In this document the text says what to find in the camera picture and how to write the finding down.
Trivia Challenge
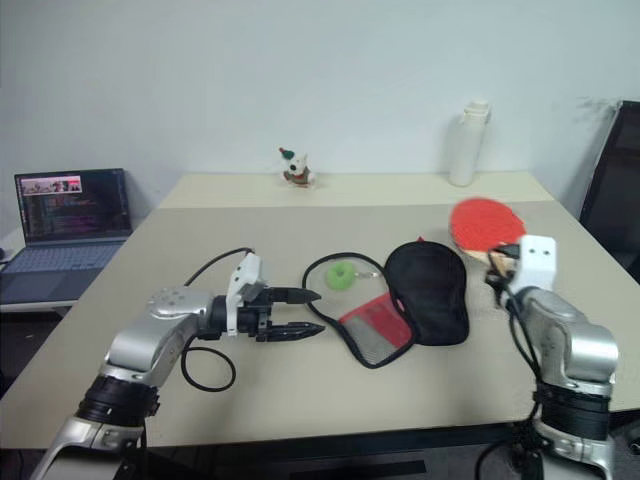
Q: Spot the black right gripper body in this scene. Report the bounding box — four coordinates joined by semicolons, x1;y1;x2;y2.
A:
483;268;515;302

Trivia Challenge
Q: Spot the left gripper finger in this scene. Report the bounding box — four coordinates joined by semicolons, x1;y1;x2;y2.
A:
268;322;328;343
271;287;323;306

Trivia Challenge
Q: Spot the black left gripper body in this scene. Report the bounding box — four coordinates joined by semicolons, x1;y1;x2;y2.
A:
237;285;276;344

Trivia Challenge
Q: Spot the red table tennis paddle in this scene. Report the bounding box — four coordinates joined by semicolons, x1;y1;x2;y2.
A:
449;197;529;277

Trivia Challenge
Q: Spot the black paddle case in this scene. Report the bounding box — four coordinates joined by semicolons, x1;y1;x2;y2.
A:
301;234;472;371

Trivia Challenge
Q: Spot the white water bottle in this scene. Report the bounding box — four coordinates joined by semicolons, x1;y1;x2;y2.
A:
447;97;491;188

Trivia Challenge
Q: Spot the black office chair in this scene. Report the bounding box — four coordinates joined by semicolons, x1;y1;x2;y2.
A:
578;99;640;282

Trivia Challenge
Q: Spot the white plush dog toy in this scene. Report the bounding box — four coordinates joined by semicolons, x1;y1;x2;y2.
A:
277;146;317;189

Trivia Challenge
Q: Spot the open grey laptop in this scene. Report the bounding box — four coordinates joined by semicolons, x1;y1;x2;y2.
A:
0;168;134;307

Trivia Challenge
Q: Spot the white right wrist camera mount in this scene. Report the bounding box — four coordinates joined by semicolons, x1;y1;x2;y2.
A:
509;234;558;294

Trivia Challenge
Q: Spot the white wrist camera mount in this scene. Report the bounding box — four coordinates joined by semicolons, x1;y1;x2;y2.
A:
224;252;266;336
509;234;558;294

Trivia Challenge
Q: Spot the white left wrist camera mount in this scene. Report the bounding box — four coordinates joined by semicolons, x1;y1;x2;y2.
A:
224;252;266;336

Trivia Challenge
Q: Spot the green foam ring keychain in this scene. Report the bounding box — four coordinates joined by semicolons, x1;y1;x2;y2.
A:
324;261;381;292

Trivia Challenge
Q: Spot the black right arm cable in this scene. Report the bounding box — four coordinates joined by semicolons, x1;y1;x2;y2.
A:
497;284;546;480

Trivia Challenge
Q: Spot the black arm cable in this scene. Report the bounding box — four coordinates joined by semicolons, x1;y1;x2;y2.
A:
180;246;259;393
497;284;546;480

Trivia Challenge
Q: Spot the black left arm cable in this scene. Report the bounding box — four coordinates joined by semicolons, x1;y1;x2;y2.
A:
180;246;259;393

